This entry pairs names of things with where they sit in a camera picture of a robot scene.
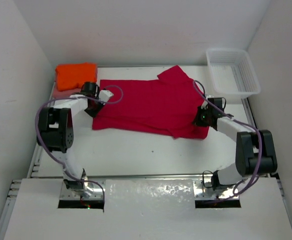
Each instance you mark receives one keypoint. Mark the metal base plate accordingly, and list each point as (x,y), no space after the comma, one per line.
(203,191)
(90,189)

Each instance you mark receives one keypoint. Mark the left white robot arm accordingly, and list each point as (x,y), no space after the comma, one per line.
(55,133)

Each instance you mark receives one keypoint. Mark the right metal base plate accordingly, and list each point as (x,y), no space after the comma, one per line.
(203,191)

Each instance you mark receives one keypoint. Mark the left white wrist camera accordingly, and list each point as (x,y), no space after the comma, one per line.
(105,95)

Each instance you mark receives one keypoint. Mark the orange t shirt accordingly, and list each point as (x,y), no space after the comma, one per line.
(73,76)

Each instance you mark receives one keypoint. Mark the salmon pink t shirt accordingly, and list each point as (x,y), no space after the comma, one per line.
(63,94)

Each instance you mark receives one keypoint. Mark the magenta t shirt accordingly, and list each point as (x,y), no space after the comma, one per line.
(166,106)

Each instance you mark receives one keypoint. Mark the white foam front board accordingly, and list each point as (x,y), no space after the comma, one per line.
(147,210)

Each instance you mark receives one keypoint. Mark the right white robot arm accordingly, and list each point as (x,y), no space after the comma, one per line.
(254,152)

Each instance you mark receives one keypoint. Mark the white plastic basket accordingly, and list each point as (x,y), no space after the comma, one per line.
(232,74)

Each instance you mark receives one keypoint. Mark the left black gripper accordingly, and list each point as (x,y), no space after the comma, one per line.
(94,109)

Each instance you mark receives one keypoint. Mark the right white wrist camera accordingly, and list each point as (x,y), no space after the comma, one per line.
(205,103)

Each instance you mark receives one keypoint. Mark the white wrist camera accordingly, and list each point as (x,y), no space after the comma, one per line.
(105,95)
(205,103)

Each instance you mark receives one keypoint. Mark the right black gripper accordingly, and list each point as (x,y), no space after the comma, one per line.
(200,119)

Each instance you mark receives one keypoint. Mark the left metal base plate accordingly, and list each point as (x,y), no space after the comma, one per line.
(90,189)

